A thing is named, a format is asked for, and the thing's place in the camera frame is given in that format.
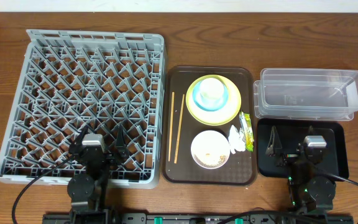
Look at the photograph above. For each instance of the green snack wrapper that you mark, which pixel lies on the green snack wrapper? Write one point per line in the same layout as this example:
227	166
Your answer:
247	130

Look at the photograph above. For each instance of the brown plastic serving tray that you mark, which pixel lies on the brown plastic serving tray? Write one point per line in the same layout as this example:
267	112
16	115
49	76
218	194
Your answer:
241	168

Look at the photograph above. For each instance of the white bowl with food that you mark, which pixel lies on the white bowl with food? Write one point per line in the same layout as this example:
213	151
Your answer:
210	149

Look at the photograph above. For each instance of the black plastic waste tray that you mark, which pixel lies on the black plastic waste tray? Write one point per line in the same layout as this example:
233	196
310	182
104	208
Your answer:
293	132

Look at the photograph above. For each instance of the crumpled white tissue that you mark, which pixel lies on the crumpled white tissue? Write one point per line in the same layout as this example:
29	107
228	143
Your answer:
236	140

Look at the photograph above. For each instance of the white upturned cup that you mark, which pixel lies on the white upturned cup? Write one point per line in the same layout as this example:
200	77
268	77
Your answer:
211	89

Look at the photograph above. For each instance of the grey plastic dish rack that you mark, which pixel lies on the grey plastic dish rack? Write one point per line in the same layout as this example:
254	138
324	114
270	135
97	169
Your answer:
111	83

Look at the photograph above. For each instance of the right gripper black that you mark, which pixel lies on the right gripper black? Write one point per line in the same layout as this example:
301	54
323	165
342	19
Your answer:
286	158

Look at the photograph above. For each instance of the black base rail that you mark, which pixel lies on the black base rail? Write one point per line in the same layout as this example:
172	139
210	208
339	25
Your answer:
141	218

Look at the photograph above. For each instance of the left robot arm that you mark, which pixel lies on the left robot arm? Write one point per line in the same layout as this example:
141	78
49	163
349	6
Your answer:
88	191

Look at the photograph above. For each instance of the light blue saucer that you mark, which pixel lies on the light blue saucer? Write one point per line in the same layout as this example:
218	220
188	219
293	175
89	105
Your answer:
209	105

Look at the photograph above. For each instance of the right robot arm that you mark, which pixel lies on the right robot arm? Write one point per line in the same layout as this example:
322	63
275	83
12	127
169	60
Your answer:
310	191

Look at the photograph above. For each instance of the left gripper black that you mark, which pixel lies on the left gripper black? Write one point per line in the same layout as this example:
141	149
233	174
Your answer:
121	148

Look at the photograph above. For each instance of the wooden chopstick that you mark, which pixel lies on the wooden chopstick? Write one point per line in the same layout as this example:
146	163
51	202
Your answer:
179	128
171	125

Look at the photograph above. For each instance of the yellow-green plate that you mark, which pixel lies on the yellow-green plate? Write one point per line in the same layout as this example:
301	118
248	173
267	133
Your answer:
219	117

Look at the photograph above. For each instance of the clear plastic bin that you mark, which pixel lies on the clear plastic bin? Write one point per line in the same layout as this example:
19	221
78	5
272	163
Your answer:
306	94

